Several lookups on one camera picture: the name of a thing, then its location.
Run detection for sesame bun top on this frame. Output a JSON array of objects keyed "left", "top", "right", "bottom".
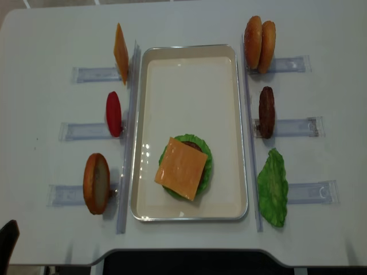
[{"left": 244, "top": 15, "right": 262, "bottom": 69}]

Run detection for orange cheese slice on burger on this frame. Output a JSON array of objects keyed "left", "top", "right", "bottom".
[{"left": 154, "top": 136, "right": 209, "bottom": 202}]

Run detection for standing red tomato slice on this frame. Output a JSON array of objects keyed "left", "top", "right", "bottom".
[{"left": 106, "top": 91, "right": 122, "bottom": 138}]

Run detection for standing brown meat patty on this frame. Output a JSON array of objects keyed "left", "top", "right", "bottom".
[{"left": 259, "top": 87, "right": 275, "bottom": 139}]

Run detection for standing green lettuce leaf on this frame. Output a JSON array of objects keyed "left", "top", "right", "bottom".
[{"left": 257, "top": 148, "right": 288, "bottom": 227}]

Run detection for standing orange cheese slice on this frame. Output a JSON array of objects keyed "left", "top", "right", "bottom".
[{"left": 114, "top": 23, "right": 129, "bottom": 85}]

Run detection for clear holder track tomato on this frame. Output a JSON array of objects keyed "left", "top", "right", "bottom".
[{"left": 58, "top": 123, "right": 124, "bottom": 142}]

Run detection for clear holder track cheese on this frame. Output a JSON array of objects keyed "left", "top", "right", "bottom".
[{"left": 72, "top": 67, "right": 122, "bottom": 84}]

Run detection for clear holder track lettuce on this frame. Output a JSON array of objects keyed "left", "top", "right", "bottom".
[{"left": 287, "top": 180, "right": 339, "bottom": 205}]

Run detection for brown patty in burger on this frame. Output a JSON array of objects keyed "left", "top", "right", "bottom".
[{"left": 183, "top": 141, "right": 205, "bottom": 185}]

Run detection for white rectangular tray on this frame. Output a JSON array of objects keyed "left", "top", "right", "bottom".
[{"left": 130, "top": 44, "right": 248, "bottom": 222}]

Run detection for standing bun bottom half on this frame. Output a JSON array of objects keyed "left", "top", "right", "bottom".
[{"left": 83, "top": 153, "right": 110, "bottom": 215}]

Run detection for clear holder track patty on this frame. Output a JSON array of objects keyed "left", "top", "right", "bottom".
[{"left": 271, "top": 116, "right": 325, "bottom": 137}]

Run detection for clear holder track left bun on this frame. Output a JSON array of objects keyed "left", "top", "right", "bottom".
[{"left": 46, "top": 183, "right": 119, "bottom": 207}]

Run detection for clear holder track right buns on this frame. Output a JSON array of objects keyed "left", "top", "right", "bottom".
[{"left": 265, "top": 55, "right": 312, "bottom": 74}]

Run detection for black chair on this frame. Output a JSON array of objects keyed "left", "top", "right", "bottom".
[{"left": 0, "top": 219, "right": 19, "bottom": 274}]

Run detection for left long clear rail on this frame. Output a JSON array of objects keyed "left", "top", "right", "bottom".
[{"left": 116, "top": 42, "right": 141, "bottom": 234}]

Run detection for long clear rail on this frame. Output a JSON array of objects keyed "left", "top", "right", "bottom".
[
  {"left": 241, "top": 33, "right": 263, "bottom": 233},
  {"left": 116, "top": 42, "right": 141, "bottom": 234}
]

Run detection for right long clear rail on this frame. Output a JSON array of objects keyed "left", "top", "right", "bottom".
[{"left": 241, "top": 33, "right": 263, "bottom": 233}]

